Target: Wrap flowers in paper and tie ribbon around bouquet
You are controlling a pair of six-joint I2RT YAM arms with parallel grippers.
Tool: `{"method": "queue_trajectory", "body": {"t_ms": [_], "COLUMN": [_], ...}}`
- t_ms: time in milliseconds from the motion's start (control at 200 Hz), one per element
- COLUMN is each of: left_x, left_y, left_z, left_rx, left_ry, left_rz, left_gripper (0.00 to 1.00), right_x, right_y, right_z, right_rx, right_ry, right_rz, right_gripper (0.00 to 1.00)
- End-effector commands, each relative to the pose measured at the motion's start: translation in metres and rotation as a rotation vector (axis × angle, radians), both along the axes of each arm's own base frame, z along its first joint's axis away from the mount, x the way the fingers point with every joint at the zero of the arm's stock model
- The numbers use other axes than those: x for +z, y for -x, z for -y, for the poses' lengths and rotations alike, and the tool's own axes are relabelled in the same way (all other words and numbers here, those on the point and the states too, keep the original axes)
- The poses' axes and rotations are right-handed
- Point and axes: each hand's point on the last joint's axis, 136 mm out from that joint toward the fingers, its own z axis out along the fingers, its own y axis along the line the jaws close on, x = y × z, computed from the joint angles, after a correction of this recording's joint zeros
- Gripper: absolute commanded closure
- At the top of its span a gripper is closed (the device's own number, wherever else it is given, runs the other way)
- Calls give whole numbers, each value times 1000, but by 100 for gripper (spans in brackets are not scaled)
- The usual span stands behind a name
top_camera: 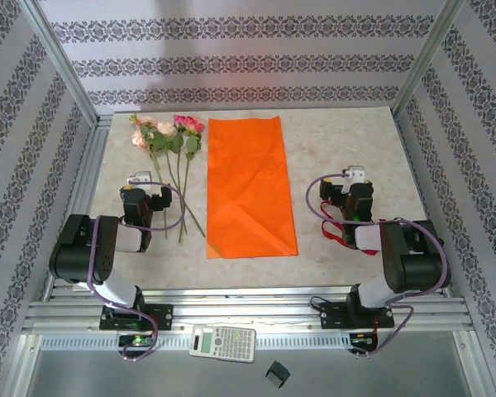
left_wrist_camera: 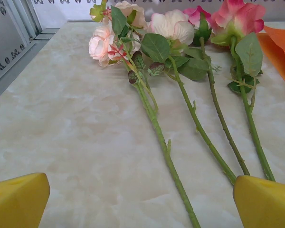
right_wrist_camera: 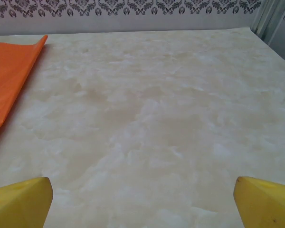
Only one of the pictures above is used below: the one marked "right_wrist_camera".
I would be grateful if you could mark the aluminium frame post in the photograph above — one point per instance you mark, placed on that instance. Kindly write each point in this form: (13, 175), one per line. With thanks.
(268, 19)

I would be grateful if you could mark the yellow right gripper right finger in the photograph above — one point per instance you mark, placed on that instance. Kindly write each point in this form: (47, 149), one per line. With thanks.
(266, 204)

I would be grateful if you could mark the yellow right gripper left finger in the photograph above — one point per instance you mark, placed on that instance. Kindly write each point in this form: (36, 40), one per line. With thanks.
(21, 204)

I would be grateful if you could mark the orange wrapping paper sheet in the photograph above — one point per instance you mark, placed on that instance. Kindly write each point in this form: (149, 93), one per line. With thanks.
(9, 76)

